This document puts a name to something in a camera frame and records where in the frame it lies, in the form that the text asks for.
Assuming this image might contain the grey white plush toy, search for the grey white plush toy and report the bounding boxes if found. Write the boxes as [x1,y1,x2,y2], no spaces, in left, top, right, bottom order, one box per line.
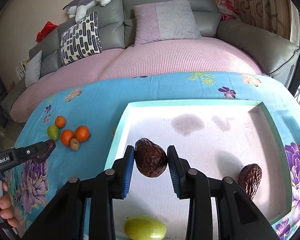
[63,0,112,23]

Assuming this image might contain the small orange back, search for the small orange back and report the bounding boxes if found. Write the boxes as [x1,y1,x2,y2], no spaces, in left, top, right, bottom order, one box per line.
[55,115,66,129]

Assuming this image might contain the grey leather sofa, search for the grey leather sofa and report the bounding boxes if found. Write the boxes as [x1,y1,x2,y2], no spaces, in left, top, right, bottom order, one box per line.
[1,0,300,118]

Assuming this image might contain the light grey pillow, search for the light grey pillow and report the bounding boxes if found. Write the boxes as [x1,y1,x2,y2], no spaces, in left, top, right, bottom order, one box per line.
[25,50,42,88]

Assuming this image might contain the person left hand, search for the person left hand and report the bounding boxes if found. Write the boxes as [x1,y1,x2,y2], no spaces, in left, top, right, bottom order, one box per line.
[0,180,20,228]

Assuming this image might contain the black white patterned pillow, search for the black white patterned pillow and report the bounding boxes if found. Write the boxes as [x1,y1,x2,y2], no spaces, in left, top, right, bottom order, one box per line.
[61,11,102,66]

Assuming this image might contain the dark red date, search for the dark red date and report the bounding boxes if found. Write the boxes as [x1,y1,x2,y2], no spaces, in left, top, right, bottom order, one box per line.
[34,139,56,164]
[134,138,168,178]

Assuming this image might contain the large green jujube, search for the large green jujube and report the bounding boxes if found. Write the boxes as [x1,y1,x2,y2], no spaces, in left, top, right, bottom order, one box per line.
[124,216,167,239]

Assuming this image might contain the brown longan near oranges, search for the brown longan near oranges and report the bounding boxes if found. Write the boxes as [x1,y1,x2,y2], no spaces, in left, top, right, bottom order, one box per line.
[69,138,80,151]

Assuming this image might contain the small green jujube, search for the small green jujube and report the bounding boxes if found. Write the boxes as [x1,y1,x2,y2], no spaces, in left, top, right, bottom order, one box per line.
[47,125,59,141]

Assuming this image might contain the large wrinkled red date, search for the large wrinkled red date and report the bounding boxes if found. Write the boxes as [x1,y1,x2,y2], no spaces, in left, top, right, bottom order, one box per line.
[238,164,262,200]

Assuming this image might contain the brown patterned curtain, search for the brown patterned curtain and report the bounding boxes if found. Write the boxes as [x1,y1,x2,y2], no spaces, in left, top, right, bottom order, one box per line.
[234,0,292,39]

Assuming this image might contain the red bag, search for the red bag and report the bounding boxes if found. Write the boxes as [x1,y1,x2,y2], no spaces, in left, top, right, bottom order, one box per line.
[36,21,58,43]

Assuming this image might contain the pink sofa cover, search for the pink sofa cover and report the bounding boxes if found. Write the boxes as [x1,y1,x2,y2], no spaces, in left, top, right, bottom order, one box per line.
[10,37,262,123]

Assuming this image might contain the purple grey pillow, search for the purple grey pillow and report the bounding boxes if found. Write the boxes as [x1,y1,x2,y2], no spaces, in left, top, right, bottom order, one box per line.
[134,0,201,46]

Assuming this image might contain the pink red clothes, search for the pink red clothes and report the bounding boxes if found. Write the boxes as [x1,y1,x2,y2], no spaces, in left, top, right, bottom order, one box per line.
[215,0,241,21]

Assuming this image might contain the teal shallow tray box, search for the teal shallow tray box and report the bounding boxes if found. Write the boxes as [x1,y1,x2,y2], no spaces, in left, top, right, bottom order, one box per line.
[106,99,292,239]

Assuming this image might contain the blue floral tablecloth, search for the blue floral tablecloth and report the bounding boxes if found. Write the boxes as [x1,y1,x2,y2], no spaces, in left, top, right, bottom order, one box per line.
[6,72,300,239]

